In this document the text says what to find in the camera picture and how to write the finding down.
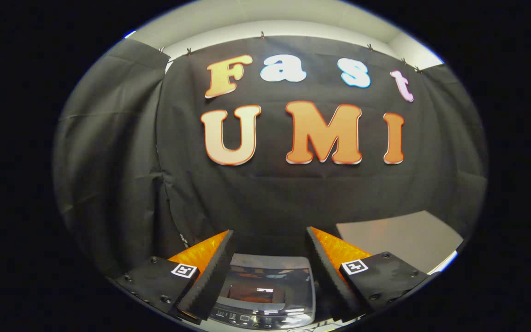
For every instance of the grey top-load washing machine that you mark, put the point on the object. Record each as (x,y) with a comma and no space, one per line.
(247,319)

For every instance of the ceiling light panel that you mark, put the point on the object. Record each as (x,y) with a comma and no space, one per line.
(130,33)

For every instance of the row of black cloth clips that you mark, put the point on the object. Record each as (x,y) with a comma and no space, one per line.
(262,34)

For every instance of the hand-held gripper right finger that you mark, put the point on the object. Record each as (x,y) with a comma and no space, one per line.
(327,276)

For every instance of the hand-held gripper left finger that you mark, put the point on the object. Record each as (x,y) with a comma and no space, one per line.
(210,276)

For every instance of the black backdrop cloth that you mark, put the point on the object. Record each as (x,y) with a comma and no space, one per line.
(293,193)

